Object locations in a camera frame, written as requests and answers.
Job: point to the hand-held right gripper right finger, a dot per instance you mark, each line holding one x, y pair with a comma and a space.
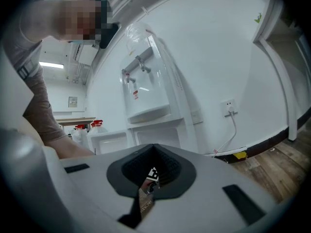
206, 203

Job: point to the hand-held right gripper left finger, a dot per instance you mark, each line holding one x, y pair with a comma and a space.
97, 190

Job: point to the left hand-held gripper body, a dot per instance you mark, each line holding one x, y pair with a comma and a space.
153, 176

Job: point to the white water dispenser cabinet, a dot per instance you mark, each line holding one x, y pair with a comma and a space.
155, 101

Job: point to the yellow tape piece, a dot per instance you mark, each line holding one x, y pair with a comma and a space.
240, 155

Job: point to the light wood desk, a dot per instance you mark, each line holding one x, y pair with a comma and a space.
75, 120

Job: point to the person's brown printed shirt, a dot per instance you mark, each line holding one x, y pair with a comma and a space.
39, 101

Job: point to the ceiling light panel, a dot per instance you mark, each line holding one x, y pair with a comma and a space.
51, 65

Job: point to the white ceiling air conditioner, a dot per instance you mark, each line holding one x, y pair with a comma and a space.
83, 53

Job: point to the person's head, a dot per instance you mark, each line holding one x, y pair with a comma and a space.
80, 16

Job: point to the wall switch panel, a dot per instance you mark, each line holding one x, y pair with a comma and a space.
72, 102

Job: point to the white wall socket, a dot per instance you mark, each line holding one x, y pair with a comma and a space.
229, 107

